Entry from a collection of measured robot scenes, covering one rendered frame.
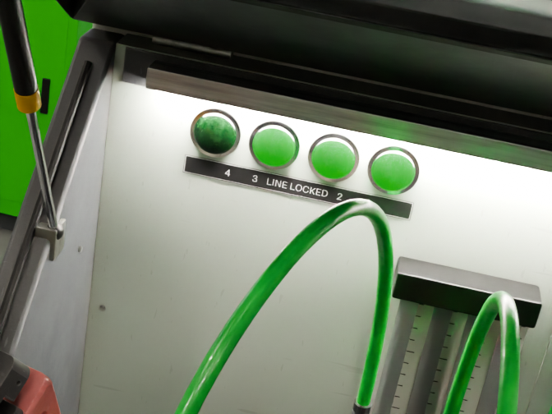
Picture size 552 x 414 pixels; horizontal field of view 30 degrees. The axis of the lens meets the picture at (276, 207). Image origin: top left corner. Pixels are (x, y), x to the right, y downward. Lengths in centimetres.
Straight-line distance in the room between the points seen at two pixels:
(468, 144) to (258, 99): 20
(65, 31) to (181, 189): 233
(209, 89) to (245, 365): 33
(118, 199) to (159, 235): 6
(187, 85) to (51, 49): 242
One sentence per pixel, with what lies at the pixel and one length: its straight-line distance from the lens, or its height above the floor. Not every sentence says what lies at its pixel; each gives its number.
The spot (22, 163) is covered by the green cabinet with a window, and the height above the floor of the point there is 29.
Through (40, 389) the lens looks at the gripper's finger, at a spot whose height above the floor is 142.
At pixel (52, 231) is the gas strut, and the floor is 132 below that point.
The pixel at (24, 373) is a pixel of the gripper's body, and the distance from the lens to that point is 55.
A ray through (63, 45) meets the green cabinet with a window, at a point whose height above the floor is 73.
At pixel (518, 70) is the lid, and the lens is 89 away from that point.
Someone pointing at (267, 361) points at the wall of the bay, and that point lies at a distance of 114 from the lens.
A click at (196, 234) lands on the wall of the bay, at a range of 108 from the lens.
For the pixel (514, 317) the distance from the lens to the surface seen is 79.
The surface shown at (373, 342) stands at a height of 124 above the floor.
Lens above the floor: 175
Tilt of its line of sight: 25 degrees down
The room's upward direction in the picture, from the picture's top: 10 degrees clockwise
